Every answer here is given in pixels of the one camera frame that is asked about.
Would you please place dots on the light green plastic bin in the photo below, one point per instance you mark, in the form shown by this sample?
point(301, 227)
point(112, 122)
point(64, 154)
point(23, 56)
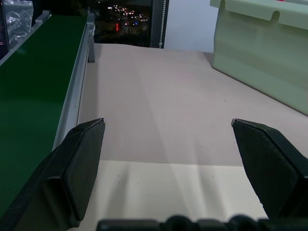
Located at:
point(260, 48)

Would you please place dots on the clear plastic bag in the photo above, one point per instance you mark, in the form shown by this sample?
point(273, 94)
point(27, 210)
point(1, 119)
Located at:
point(18, 24)

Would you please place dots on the pink table mat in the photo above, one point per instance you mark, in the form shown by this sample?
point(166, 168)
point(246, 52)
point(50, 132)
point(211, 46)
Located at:
point(166, 106)

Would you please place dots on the green conveyor belt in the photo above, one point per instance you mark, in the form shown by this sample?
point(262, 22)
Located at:
point(36, 96)

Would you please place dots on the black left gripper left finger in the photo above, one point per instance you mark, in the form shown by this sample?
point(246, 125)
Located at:
point(72, 173)

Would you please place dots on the dark window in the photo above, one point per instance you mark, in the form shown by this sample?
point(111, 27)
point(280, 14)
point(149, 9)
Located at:
point(121, 22)

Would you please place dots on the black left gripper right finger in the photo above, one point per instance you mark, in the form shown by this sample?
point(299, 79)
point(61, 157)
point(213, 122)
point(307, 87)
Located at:
point(272, 168)

